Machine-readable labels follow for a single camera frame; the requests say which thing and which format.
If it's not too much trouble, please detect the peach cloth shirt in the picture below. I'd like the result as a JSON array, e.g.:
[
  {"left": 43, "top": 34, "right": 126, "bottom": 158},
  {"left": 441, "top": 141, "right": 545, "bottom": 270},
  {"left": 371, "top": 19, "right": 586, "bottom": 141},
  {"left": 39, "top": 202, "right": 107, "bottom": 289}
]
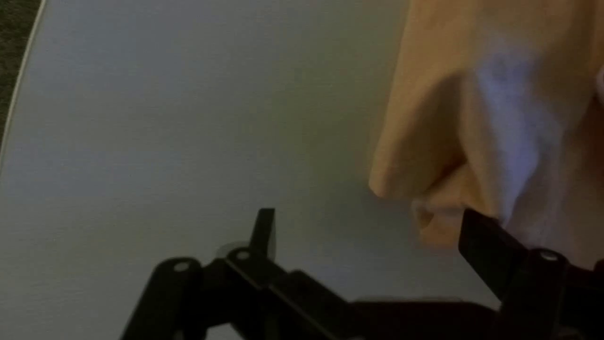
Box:
[{"left": 366, "top": 0, "right": 604, "bottom": 270}]

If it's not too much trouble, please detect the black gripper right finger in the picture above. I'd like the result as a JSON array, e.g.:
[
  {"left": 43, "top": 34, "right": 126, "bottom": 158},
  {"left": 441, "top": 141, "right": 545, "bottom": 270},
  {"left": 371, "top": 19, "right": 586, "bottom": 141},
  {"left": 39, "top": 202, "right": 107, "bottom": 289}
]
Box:
[{"left": 456, "top": 206, "right": 604, "bottom": 340}]

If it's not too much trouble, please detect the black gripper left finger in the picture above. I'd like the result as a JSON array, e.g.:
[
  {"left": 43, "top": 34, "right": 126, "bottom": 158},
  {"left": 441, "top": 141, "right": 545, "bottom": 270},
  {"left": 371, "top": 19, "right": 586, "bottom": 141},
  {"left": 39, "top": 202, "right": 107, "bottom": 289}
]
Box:
[{"left": 120, "top": 206, "right": 356, "bottom": 340}]

